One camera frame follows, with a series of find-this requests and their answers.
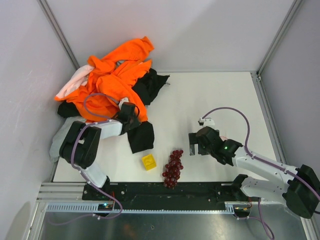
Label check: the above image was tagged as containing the black cloth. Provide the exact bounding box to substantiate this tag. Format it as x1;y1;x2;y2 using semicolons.
54;67;169;154

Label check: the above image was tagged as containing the orange hoodie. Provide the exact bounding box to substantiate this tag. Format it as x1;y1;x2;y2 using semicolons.
54;36;154;122

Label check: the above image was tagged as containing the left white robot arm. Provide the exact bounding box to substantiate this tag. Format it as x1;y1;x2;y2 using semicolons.
59;102;155;189

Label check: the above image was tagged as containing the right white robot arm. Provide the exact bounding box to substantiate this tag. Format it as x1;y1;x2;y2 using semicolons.
188;126;320;219

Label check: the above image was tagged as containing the pink cloth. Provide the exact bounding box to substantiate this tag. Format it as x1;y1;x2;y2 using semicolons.
56;64;94;99

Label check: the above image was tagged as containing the grey cloth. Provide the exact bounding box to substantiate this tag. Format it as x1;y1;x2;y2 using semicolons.
49;116;86;163

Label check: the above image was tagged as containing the clear pink plastic cup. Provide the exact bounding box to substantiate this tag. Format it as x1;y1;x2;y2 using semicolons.
220;136;228;141

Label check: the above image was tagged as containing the red grape bunch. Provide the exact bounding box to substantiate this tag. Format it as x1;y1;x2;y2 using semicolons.
162;149;184;189

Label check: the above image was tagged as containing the yellow toy block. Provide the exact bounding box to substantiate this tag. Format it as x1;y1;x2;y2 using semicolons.
141;154;157;171

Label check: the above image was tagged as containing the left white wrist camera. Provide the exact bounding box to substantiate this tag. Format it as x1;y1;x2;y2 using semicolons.
118;97;130;109

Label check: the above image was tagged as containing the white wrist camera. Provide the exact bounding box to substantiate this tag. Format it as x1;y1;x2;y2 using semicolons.
118;97;130;109
198;117;216;128

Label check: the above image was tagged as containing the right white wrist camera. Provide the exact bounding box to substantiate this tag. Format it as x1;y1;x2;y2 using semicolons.
198;117;216;128

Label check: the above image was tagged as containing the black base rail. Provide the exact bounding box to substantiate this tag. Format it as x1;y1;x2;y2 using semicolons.
82;181;261;211

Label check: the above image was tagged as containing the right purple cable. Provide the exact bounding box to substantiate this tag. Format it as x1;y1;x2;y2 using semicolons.
201;106;320;240

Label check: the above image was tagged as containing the purple cable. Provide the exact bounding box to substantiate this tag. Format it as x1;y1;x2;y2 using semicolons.
201;106;320;240
47;92;137;226

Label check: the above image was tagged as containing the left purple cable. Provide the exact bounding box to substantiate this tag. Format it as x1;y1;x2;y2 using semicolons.
47;92;137;226

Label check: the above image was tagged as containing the white cable duct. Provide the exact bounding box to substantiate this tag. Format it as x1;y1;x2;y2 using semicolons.
46;202;235;215

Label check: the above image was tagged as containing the left aluminium frame post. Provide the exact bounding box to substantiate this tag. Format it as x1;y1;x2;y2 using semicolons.
37;0;80;70

